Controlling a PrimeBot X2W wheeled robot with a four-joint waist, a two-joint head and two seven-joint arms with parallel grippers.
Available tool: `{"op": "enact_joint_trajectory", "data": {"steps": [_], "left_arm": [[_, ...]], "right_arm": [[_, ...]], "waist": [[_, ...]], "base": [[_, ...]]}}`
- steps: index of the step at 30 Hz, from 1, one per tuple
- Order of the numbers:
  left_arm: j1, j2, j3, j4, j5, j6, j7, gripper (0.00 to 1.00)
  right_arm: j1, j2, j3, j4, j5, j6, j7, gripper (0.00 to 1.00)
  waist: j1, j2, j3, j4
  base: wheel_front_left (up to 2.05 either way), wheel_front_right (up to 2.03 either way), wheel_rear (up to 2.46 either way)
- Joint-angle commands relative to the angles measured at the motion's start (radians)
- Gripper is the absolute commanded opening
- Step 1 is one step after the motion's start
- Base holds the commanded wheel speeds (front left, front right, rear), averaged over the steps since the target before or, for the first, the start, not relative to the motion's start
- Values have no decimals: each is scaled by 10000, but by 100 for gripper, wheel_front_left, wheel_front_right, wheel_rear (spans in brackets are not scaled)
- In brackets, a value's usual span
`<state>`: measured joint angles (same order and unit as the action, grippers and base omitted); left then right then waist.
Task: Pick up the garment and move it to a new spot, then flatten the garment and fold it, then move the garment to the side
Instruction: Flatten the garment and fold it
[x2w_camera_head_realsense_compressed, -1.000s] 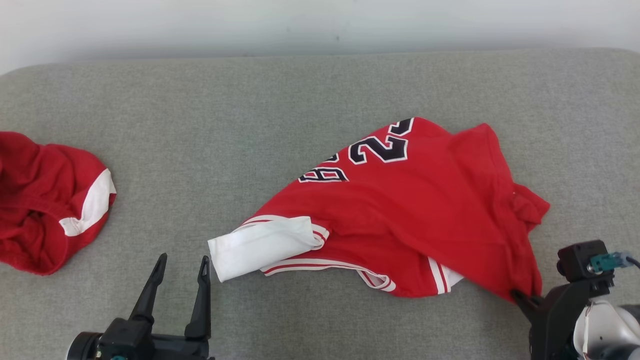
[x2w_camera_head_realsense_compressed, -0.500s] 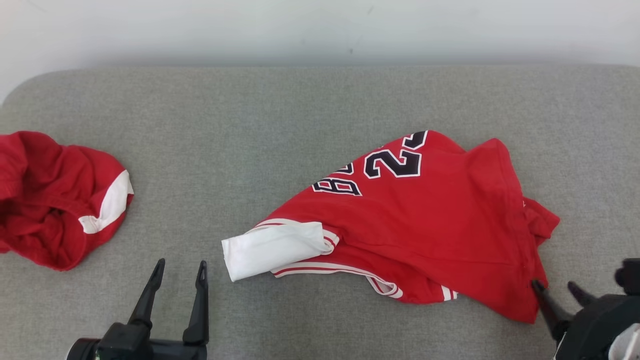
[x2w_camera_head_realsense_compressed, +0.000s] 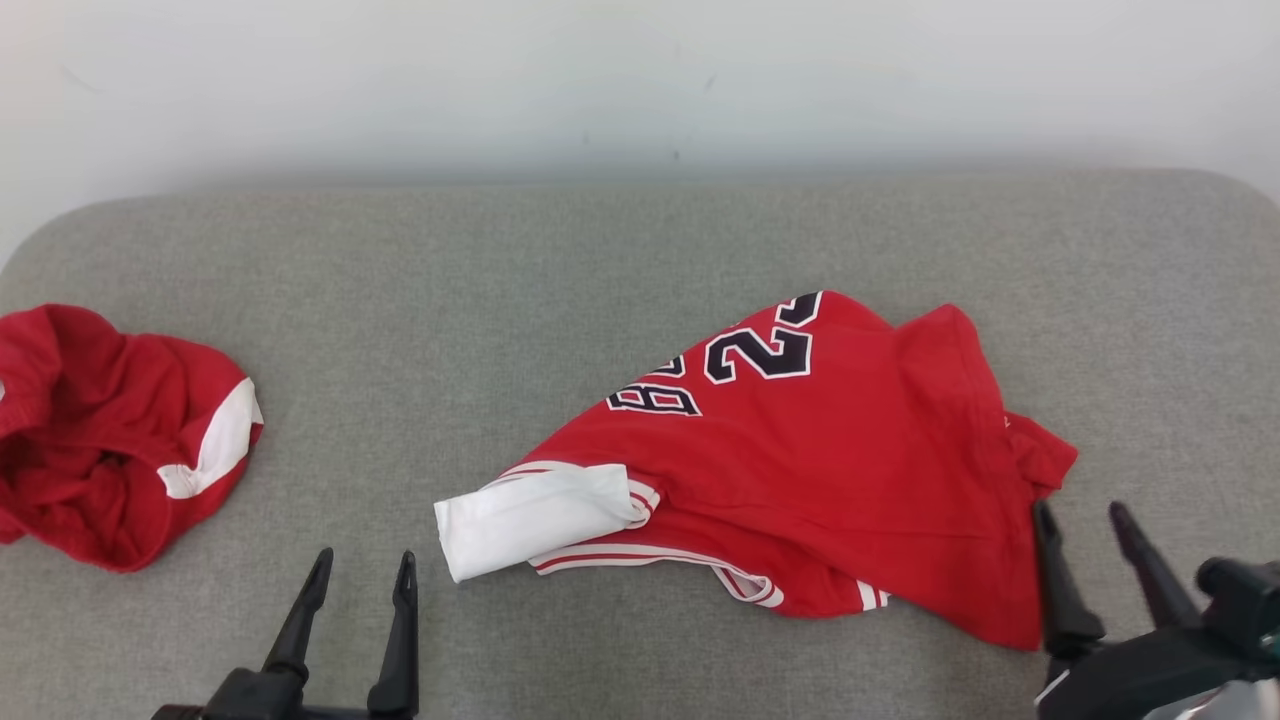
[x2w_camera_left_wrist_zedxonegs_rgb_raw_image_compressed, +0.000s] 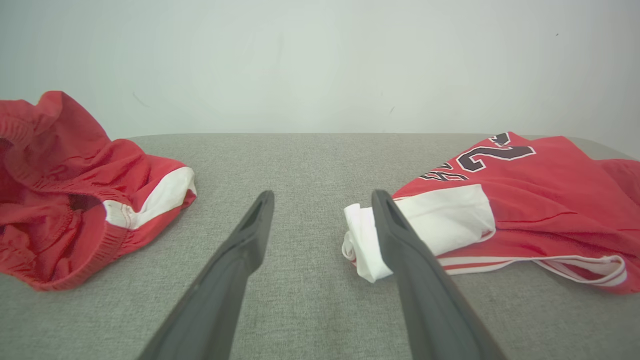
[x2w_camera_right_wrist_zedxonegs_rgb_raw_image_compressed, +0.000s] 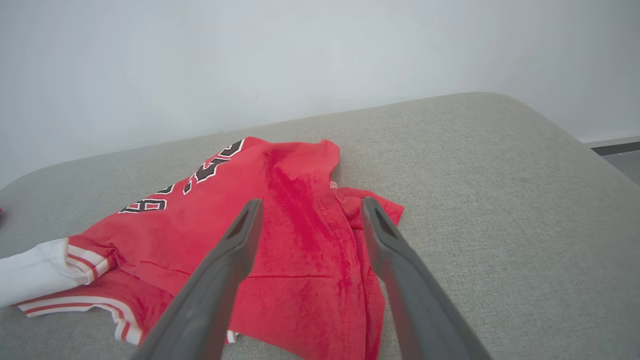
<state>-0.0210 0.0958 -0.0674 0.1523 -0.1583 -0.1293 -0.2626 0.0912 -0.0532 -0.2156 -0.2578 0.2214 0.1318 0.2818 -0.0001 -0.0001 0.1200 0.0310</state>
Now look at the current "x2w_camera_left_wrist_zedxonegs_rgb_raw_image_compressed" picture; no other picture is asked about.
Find red basketball jersey with number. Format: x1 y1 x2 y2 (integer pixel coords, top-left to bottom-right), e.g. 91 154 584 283
342 131 640 295

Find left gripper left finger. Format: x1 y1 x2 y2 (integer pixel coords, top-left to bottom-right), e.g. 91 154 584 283
137 190 275 360

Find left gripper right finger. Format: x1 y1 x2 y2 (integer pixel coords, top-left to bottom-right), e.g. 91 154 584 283
371 189 507 360

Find red shorts with white stripes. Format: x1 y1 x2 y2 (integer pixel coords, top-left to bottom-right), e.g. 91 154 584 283
0 90 197 292

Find grey fabric sofa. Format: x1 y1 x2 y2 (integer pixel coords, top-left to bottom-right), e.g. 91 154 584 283
0 132 640 360

